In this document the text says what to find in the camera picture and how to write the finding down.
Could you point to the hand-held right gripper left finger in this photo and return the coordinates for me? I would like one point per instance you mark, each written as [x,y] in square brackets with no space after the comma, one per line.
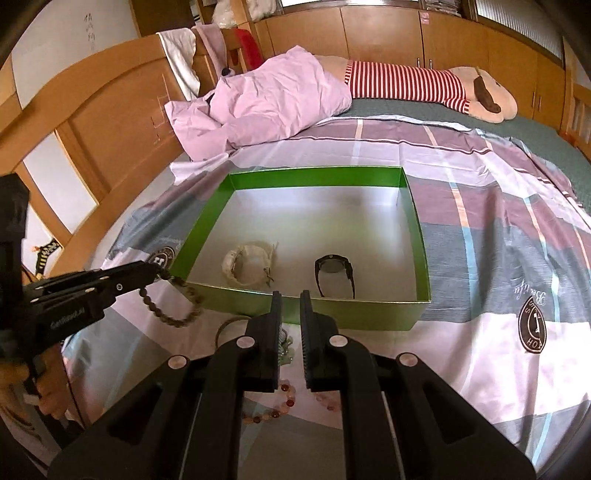
[276,318]

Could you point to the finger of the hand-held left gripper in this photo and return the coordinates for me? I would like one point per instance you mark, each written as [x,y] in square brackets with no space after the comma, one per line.
[134,285]
[92,276]

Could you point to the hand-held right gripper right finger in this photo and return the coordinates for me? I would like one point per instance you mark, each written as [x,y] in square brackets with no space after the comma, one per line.
[305,318]

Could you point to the green cardboard box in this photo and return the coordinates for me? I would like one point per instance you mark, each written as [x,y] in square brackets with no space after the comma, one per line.
[314,217]

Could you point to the person's left hand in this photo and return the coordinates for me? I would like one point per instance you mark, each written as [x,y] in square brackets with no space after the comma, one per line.
[51,392]

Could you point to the black and yellow pennant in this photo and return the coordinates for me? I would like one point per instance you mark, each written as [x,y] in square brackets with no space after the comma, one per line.
[46,253]

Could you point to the black wristwatch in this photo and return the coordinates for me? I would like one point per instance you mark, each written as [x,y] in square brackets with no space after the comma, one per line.
[330,264]

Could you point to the white wristwatch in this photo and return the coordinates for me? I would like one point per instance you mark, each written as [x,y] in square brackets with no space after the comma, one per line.
[240,265]

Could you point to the wooden headboard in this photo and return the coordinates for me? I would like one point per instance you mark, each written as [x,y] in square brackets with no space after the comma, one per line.
[106,138]

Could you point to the plaid bed sheet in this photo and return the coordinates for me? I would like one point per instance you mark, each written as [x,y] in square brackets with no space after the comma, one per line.
[485,258]

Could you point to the pink quilt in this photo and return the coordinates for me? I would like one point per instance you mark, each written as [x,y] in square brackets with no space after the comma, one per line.
[272,97]

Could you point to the white cloth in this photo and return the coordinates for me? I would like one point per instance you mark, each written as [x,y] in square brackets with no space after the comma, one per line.
[180,55]

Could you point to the pink cloth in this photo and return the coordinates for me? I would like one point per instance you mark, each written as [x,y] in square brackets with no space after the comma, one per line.
[212,44]

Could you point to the striped plush toy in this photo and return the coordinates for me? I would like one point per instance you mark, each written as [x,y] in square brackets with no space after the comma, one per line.
[406,85]

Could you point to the white plastic bag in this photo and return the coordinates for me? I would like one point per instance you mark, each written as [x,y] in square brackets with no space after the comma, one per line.
[231,11]

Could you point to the green mattress cover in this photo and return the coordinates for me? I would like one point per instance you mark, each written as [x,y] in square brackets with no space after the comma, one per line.
[531,134]

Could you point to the wooden wall cabinets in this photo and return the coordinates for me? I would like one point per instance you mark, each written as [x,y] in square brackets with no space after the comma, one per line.
[392,37]

